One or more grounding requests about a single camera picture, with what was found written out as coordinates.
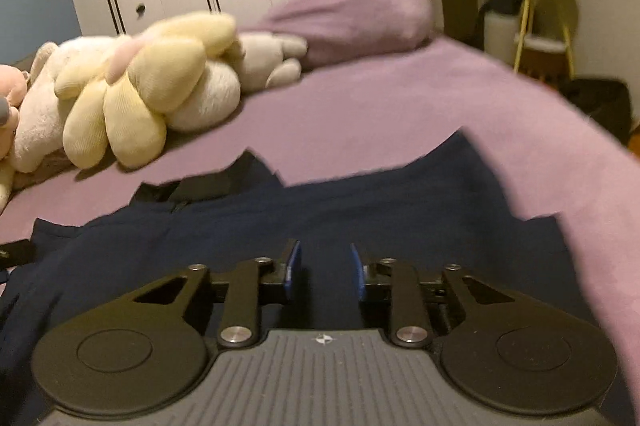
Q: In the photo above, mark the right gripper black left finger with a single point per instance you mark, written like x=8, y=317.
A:
x=141, y=351

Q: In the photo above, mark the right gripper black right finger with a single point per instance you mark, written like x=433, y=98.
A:
x=503, y=349

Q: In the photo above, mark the dark navy jacket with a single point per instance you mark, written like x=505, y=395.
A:
x=318, y=363

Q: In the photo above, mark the yellow flower plush cushion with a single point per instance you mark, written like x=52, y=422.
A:
x=172, y=77

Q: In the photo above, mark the dark bag on floor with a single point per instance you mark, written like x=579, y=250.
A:
x=605, y=101

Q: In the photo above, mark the pink plush toy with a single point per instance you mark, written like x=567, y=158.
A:
x=14, y=86

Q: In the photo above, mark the yellow side table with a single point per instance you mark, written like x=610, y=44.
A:
x=544, y=43

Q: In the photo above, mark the white plush bunny toy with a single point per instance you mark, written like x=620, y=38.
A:
x=260, y=59

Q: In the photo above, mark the purple pillow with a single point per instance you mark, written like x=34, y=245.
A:
x=338, y=31

